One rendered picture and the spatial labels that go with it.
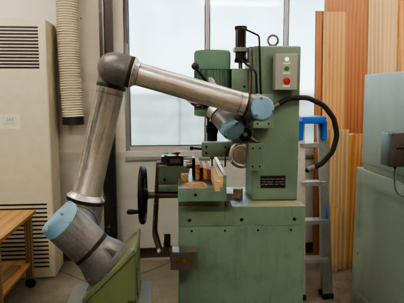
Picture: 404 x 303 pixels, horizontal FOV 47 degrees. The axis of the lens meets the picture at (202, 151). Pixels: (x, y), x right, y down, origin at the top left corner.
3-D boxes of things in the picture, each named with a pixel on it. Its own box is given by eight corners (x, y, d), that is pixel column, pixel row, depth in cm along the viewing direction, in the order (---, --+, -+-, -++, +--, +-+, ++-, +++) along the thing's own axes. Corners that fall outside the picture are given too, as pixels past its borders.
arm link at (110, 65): (97, 44, 162) (280, 96, 170) (101, 48, 174) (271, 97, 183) (89, 76, 163) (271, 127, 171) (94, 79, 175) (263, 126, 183)
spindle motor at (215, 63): (193, 115, 234) (193, 52, 230) (228, 115, 235) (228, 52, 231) (194, 116, 216) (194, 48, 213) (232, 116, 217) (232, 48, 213)
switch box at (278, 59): (272, 89, 214) (273, 54, 212) (293, 89, 215) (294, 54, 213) (275, 89, 208) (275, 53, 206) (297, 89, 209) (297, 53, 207)
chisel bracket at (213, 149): (201, 158, 231) (201, 140, 230) (229, 157, 232) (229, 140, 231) (202, 160, 224) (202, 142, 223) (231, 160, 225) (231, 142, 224)
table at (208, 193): (162, 177, 260) (162, 166, 260) (216, 176, 262) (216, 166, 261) (156, 202, 200) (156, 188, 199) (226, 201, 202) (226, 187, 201)
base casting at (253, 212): (178, 203, 253) (178, 187, 252) (284, 202, 255) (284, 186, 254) (178, 226, 209) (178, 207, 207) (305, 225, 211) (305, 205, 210)
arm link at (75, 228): (71, 269, 162) (33, 234, 159) (79, 254, 179) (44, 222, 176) (102, 237, 162) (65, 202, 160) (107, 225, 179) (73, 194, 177)
